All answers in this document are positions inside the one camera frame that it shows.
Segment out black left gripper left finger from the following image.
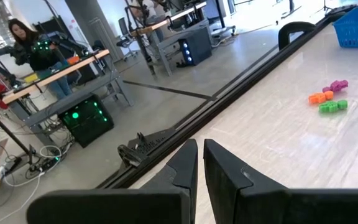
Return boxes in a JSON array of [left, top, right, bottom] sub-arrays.
[[25, 138, 199, 224]]

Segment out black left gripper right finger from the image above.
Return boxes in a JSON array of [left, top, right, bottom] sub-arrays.
[[203, 138, 358, 224]]

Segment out orange Halloween decoration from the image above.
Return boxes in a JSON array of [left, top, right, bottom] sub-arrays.
[[308, 90, 335, 105]]

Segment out green Halloween decoration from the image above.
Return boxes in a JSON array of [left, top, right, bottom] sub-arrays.
[[318, 99, 349, 114]]

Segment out purple Halloween decoration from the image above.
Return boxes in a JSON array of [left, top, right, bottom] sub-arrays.
[[322, 79, 349, 93]]

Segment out black perforated computer tower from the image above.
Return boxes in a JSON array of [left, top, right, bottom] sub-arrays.
[[116, 126, 177, 169]]

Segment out black computer tower green lights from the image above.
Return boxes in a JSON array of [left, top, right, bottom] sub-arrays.
[[57, 94, 116, 149]]

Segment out black power strip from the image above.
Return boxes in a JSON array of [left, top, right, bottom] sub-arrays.
[[26, 155, 62, 174]]

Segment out black computer tower blue lights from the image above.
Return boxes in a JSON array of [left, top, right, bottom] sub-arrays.
[[178, 26, 213, 67]]

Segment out wooden top gray workbench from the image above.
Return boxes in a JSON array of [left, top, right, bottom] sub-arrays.
[[1, 49, 135, 147], [128, 1, 213, 78]]

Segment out black stand pole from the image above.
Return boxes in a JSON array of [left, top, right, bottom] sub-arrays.
[[0, 101, 39, 170]]

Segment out black office chair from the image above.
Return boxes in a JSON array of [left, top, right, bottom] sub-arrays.
[[115, 16, 138, 62]]

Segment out person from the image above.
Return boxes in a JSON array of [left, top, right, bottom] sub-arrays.
[[7, 17, 74, 101], [131, 0, 167, 43]]

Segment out gray concrete column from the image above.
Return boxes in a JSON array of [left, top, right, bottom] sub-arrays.
[[64, 0, 117, 63]]

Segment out black cabinet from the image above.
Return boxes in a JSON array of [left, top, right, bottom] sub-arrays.
[[32, 15, 88, 63]]

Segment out blue plastic basket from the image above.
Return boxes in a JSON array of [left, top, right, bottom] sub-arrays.
[[333, 2, 358, 49]]

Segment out black aluminium rig frame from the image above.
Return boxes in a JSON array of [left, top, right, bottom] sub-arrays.
[[96, 3, 358, 190]]

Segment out white floor cable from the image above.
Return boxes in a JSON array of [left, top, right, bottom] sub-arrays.
[[0, 144, 65, 224]]

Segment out black workstation frame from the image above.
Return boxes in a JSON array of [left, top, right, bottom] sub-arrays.
[[123, 0, 155, 76]]

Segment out black loop handle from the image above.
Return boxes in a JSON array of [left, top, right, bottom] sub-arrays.
[[277, 21, 317, 51]]

